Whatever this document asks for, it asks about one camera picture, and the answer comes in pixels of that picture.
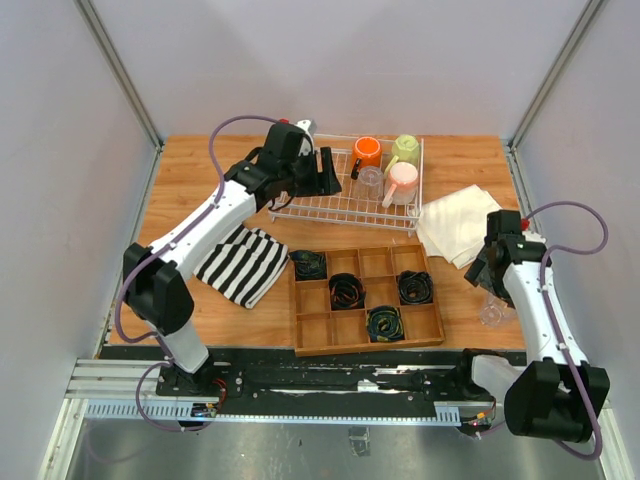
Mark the pink white mug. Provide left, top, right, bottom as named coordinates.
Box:
left=382, top=162, right=419, bottom=208

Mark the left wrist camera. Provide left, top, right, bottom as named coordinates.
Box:
left=295, top=119, right=317, bottom=155

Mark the rolled belt middle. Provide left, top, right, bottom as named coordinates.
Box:
left=328, top=273, right=366, bottom=310

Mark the yellow-green mug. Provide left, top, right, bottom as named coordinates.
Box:
left=384, top=134, right=421, bottom=176

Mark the rolled belt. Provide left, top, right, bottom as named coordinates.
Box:
left=328, top=273, right=366, bottom=310
left=365, top=305, right=405, bottom=343
left=290, top=250, right=327, bottom=281
left=397, top=270, right=434, bottom=305

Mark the cream folded cloth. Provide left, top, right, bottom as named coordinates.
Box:
left=416, top=185, right=501, bottom=269

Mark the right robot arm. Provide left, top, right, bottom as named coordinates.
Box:
left=452, top=210, right=610, bottom=447

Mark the black white striped cloth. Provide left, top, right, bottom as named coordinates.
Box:
left=193, top=224, right=289, bottom=309

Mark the wooden compartment tray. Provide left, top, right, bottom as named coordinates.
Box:
left=290, top=244, right=445, bottom=357

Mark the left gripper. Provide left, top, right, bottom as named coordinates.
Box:
left=282, top=147, right=342, bottom=198

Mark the rolled belt top left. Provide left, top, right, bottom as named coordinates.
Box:
left=290, top=250, right=327, bottom=281

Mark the orange enamel mug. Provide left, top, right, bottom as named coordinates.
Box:
left=350, top=136, right=382, bottom=180

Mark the clear plastic cup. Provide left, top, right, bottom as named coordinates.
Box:
left=355, top=166, right=384, bottom=202
left=479, top=293, right=517, bottom=328

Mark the rolled belt right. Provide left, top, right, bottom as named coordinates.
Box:
left=397, top=270, right=434, bottom=305

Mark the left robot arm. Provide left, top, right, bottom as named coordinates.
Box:
left=116, top=119, right=341, bottom=396

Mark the rolled belt bottom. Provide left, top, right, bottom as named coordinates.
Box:
left=365, top=305, right=405, bottom=343

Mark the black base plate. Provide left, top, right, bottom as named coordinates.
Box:
left=155, top=347, right=515, bottom=420

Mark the white wire dish rack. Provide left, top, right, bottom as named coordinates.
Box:
left=269, top=133, right=423, bottom=234

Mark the aluminium rail frame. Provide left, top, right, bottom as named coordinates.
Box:
left=37, top=357, right=626, bottom=480

